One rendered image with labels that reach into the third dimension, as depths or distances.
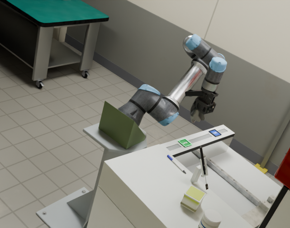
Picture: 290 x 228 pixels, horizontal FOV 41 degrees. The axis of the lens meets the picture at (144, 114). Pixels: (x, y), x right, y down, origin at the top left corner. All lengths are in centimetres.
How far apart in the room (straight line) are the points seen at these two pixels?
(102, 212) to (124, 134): 45
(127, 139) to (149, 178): 41
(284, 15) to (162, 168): 220
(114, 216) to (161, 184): 27
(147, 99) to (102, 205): 63
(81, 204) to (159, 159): 101
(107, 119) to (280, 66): 200
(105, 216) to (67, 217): 93
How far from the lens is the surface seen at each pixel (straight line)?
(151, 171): 177
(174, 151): 196
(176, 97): 217
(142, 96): 211
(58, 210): 280
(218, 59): 182
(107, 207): 183
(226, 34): 386
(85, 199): 268
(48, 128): 356
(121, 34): 462
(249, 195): 210
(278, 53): 367
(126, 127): 205
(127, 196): 168
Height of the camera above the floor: 204
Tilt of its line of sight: 30 degrees down
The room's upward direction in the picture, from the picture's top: 17 degrees clockwise
